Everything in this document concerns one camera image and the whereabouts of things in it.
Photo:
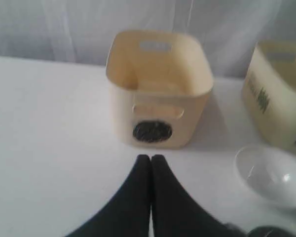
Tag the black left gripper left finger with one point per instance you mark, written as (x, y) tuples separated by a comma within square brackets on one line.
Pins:
[(127, 213)]

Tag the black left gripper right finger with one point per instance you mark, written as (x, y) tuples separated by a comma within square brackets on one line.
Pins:
[(174, 212)]

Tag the white ceramic bowl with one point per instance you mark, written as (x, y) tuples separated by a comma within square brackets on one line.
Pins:
[(267, 173)]

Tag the cream bin with circle mark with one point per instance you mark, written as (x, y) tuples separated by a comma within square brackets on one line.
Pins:
[(160, 83)]

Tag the cream bin with triangle mark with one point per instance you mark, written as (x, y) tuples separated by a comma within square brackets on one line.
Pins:
[(269, 92)]

